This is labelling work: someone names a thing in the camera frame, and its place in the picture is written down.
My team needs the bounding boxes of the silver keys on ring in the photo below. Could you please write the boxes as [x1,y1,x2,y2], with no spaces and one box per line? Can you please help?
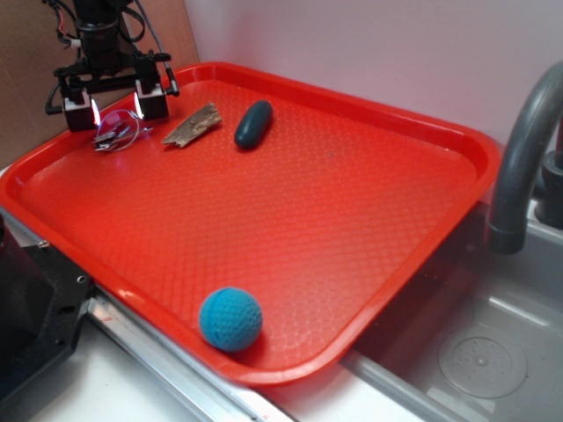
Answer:
[92,109,153,152]

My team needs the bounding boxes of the brown wood piece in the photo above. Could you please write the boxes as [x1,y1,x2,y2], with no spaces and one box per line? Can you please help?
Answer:
[162,103,222,149]

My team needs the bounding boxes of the grey toy sink basin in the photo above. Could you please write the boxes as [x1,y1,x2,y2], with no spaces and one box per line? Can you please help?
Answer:
[343,206,562,421]

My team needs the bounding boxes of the red plastic tray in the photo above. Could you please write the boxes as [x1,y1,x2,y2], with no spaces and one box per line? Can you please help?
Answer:
[1,63,500,387]

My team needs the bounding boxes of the blue textured ball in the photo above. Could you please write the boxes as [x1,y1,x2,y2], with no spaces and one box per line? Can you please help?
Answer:
[199,287,263,353]

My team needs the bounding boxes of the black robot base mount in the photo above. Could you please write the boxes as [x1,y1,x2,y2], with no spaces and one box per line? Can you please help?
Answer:
[1,222,93,408]

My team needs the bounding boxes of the grey toy faucet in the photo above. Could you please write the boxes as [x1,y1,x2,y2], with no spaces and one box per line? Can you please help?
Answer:
[485,62,562,254]

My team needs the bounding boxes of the black sensor cable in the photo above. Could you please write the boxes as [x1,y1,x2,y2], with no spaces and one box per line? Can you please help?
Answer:
[131,0,181,98]

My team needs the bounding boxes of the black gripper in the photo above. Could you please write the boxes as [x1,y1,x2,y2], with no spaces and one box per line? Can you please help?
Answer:
[54,51,172,132]

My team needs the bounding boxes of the dark green oval stone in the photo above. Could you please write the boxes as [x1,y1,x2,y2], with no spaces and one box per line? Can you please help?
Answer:
[234,99,274,149]

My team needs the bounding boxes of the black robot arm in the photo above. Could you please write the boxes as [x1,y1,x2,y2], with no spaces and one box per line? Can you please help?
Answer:
[44,1,179,132]

